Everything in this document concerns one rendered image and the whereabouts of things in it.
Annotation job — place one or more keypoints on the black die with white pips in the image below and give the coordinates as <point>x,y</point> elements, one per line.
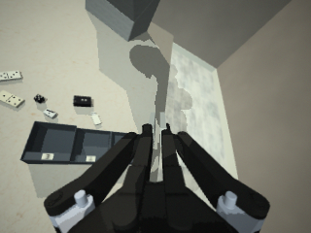
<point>39,98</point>

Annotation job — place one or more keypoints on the dark grey rack of bins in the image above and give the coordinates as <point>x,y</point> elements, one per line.
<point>51,143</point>

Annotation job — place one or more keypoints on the white usb stick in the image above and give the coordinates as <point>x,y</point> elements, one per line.
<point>95,118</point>

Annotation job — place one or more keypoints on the white domino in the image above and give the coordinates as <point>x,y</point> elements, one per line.
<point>10,99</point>
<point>10,76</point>

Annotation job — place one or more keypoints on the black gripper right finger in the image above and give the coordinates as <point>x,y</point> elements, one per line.
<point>242,207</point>

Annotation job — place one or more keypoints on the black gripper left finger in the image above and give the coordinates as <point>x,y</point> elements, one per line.
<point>69,204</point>

